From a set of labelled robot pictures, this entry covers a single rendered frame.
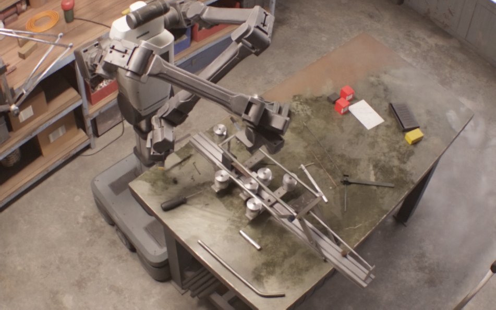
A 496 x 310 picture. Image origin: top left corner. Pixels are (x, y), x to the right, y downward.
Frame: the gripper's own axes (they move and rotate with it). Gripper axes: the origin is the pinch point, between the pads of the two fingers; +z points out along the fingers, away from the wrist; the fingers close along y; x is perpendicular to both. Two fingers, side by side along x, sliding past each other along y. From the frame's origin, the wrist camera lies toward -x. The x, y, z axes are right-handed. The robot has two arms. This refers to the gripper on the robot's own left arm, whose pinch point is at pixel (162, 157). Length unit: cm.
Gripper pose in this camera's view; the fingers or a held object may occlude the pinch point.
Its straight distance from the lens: 205.8
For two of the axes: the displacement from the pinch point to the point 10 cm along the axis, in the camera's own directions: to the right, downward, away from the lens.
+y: 10.0, 0.4, 0.5
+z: -0.7, 6.4, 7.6
